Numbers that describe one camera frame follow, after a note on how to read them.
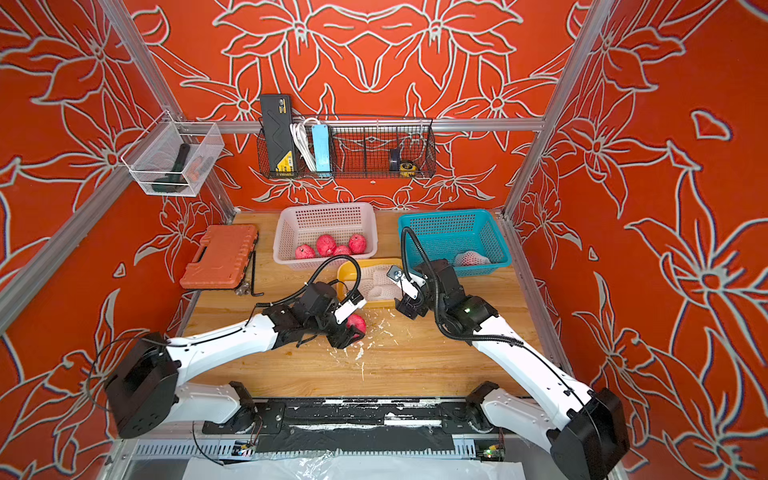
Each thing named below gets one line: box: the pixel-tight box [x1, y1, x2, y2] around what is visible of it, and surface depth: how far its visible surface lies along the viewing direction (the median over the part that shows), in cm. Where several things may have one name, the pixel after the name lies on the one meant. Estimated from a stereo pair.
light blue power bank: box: [312, 124, 331, 173], surface depth 92 cm
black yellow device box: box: [260, 94, 297, 176], surface depth 89 cm
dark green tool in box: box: [152, 143, 190, 193], surface depth 83 cm
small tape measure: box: [399, 162, 417, 177], surface depth 96 cm
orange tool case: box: [180, 225, 258, 290], surface depth 102 cm
